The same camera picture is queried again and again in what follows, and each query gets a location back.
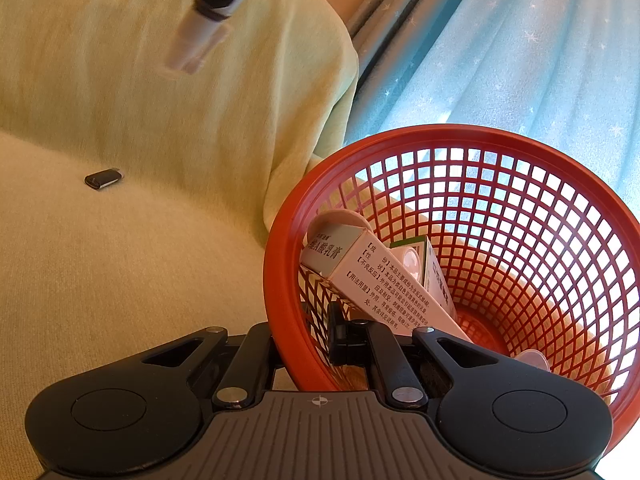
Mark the brown dropper bottle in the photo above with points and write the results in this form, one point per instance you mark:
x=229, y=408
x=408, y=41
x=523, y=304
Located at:
x=195, y=40

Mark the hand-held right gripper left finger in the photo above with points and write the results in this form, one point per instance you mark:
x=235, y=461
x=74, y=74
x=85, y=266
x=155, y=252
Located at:
x=247, y=360

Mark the pink medicine box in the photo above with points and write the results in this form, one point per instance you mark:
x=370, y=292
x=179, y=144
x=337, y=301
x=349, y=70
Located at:
x=360, y=280

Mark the small black flash drive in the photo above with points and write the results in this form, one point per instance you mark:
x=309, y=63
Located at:
x=100, y=180

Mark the red plastic mesh basket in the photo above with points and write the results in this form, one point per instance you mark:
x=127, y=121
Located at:
x=285, y=220

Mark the blue star curtain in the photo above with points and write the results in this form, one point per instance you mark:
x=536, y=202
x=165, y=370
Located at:
x=525, y=60

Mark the grey curtain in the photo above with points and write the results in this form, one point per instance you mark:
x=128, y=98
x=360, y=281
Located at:
x=395, y=15

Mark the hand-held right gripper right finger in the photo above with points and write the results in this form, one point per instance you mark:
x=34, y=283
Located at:
x=336, y=335

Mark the green medicine box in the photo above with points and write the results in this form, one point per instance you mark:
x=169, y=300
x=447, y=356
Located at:
x=435, y=280

